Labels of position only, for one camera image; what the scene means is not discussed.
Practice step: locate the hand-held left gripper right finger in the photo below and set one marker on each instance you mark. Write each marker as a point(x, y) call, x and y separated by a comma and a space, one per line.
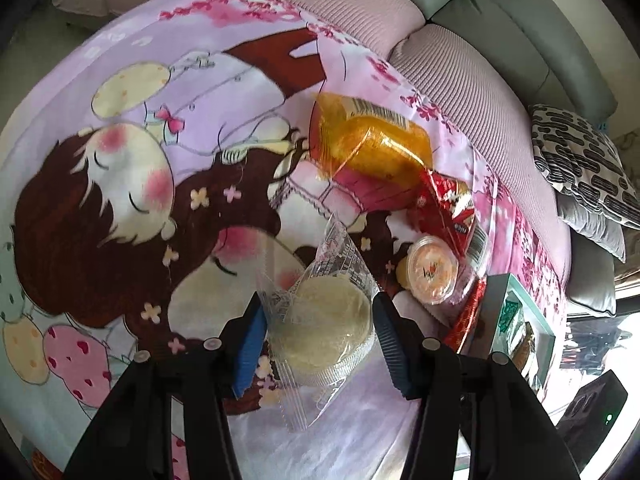
point(395, 350)

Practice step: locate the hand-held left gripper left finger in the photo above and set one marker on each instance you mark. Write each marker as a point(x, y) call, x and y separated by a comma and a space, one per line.
point(250, 355)

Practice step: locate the round pastry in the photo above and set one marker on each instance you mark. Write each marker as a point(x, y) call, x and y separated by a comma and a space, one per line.
point(325, 325)

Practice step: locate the teal cardboard box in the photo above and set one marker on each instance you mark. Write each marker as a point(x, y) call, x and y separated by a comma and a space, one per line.
point(495, 300)

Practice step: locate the red foil snack packet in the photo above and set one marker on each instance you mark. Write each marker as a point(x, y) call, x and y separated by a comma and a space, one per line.
point(465, 320)

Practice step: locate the orange jelly cup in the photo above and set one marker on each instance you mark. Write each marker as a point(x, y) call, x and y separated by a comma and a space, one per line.
point(432, 270)

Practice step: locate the green edged cookie packet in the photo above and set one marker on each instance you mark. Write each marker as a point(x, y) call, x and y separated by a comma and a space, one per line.
point(525, 347)

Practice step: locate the green foil snack packet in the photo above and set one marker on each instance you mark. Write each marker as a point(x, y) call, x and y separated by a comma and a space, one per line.
point(510, 315)

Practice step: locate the clear packet with barcode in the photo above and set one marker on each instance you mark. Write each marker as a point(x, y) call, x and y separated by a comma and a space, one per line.
point(481, 247)

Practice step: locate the red and white candy packet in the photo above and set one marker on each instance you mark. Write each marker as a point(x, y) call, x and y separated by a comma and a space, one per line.
point(445, 200)

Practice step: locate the grey pillow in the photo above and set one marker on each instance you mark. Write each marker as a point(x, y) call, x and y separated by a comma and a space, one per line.
point(590, 225)

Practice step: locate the orange cake packet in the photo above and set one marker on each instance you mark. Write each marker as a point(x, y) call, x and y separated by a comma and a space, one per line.
point(380, 145)

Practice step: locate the black and white patterned pillow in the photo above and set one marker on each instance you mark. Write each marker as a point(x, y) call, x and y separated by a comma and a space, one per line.
point(575, 160)

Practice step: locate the pink sofa cover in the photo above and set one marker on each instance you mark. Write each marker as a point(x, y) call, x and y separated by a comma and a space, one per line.
point(450, 75)

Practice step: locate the pink printed blanket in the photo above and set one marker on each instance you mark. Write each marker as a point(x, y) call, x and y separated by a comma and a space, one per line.
point(100, 110)

